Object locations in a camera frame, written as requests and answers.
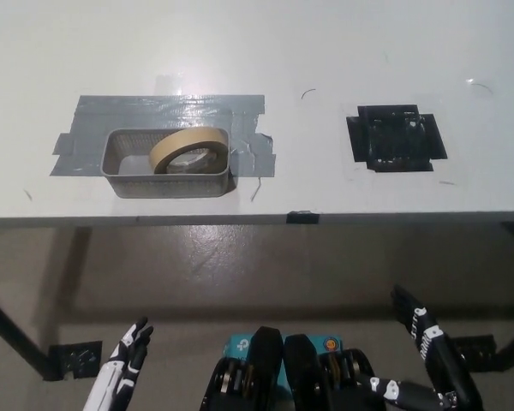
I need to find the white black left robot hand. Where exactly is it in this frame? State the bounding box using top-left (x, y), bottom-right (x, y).
top-left (83, 316), bottom-right (154, 411)

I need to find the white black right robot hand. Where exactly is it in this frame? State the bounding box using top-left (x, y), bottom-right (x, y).
top-left (359, 284), bottom-right (485, 411)

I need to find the beige masking tape roll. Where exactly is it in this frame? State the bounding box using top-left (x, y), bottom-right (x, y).
top-left (148, 127), bottom-right (229, 176)

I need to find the black teal robot torso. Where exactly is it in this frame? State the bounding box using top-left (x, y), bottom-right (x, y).
top-left (200, 325), bottom-right (386, 411)

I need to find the small grey perforated container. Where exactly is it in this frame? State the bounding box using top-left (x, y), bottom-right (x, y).
top-left (100, 127), bottom-right (232, 199)

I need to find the small black tape piece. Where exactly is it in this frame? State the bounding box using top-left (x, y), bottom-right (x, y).
top-left (285, 210), bottom-right (320, 225)

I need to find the grey duct tape patch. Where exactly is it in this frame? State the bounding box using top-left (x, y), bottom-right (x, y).
top-left (49, 93), bottom-right (278, 179)

